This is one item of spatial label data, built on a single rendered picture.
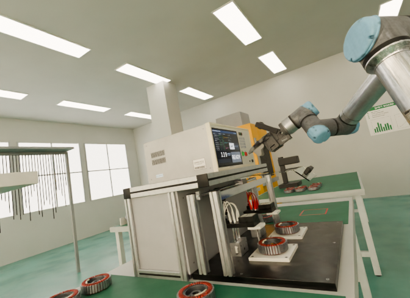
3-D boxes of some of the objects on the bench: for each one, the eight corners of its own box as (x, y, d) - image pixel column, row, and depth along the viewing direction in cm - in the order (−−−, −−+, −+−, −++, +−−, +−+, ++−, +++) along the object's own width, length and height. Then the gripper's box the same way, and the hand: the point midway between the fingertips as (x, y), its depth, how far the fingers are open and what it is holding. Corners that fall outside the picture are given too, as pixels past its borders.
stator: (171, 305, 71) (169, 292, 71) (201, 289, 77) (199, 276, 78) (191, 319, 62) (189, 303, 62) (223, 299, 69) (221, 286, 69)
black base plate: (343, 225, 117) (342, 220, 117) (337, 292, 62) (335, 283, 63) (254, 228, 141) (253, 225, 141) (193, 279, 86) (191, 273, 87)
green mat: (349, 201, 170) (349, 200, 170) (348, 223, 118) (348, 223, 118) (232, 210, 217) (232, 210, 217) (194, 230, 165) (194, 230, 165)
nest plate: (307, 229, 114) (307, 226, 114) (302, 239, 101) (301, 236, 101) (276, 229, 122) (276, 227, 122) (268, 239, 109) (267, 237, 109)
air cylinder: (249, 250, 100) (246, 236, 101) (241, 256, 94) (239, 242, 94) (238, 250, 103) (235, 236, 103) (230, 256, 96) (227, 242, 97)
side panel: (192, 278, 88) (177, 190, 92) (187, 281, 85) (172, 192, 89) (140, 273, 102) (129, 198, 106) (134, 276, 99) (124, 199, 103)
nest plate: (298, 247, 93) (297, 243, 94) (290, 262, 81) (288, 258, 81) (262, 247, 101) (261, 243, 101) (249, 261, 88) (248, 257, 88)
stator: (291, 245, 93) (289, 235, 93) (284, 256, 83) (282, 245, 84) (264, 245, 99) (262, 236, 99) (254, 255, 89) (252, 245, 89)
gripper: (290, 137, 104) (253, 165, 112) (294, 137, 111) (259, 163, 120) (277, 121, 107) (243, 150, 115) (282, 123, 114) (249, 150, 123)
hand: (249, 151), depth 118 cm, fingers closed
